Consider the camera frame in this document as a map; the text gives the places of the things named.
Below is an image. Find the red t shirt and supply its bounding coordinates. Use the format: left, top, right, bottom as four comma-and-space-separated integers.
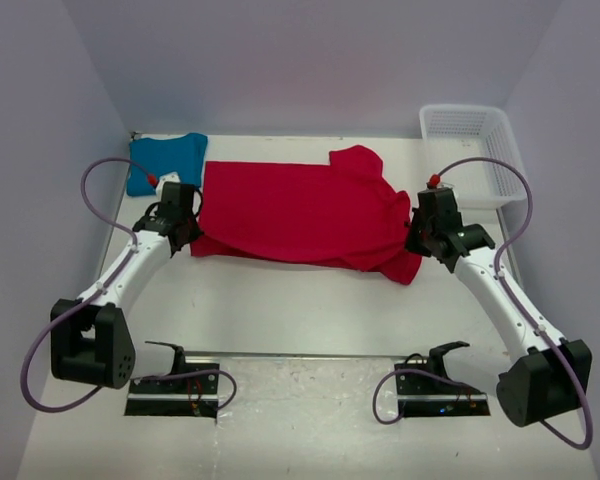
190, 145, 422, 285

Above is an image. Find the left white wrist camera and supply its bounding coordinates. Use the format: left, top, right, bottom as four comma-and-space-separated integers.
155, 172, 181, 197

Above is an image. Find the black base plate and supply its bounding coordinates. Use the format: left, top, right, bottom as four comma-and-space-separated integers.
394, 350, 491, 418
124, 373, 219, 419

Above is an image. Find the folded blue t shirt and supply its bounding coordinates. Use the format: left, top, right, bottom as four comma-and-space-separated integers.
129, 133, 209, 187

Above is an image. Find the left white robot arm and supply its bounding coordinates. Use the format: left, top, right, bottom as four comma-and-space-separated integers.
50, 182, 203, 389

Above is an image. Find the white plastic basket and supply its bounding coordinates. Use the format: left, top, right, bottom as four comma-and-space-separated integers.
419, 104, 526, 210

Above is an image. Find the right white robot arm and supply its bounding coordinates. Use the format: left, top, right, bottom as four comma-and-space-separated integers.
405, 188, 592, 427

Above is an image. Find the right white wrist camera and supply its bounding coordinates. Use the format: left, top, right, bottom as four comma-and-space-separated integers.
426, 173, 455, 190

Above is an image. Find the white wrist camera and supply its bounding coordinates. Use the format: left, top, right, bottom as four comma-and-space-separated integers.
426, 173, 455, 190
155, 172, 181, 197

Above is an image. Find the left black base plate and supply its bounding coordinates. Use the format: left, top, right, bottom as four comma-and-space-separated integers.
124, 373, 219, 419

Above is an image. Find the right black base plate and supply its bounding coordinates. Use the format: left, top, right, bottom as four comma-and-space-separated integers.
394, 350, 491, 418

